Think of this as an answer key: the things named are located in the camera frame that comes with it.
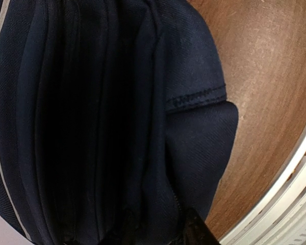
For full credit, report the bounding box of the front aluminium rail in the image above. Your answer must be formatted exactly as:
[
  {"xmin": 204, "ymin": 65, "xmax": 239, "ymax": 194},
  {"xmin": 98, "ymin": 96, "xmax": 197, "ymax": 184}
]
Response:
[{"xmin": 220, "ymin": 126, "xmax": 306, "ymax": 244}]

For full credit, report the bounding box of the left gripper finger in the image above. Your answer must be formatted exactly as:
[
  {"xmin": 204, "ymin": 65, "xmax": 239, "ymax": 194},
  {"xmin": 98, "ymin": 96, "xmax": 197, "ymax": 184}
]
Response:
[{"xmin": 175, "ymin": 208, "xmax": 219, "ymax": 245}]

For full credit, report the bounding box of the navy blue student backpack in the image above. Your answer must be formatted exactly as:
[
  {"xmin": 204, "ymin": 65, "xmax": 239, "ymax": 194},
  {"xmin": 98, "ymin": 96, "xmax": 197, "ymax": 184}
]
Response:
[{"xmin": 0, "ymin": 1, "xmax": 238, "ymax": 244}]

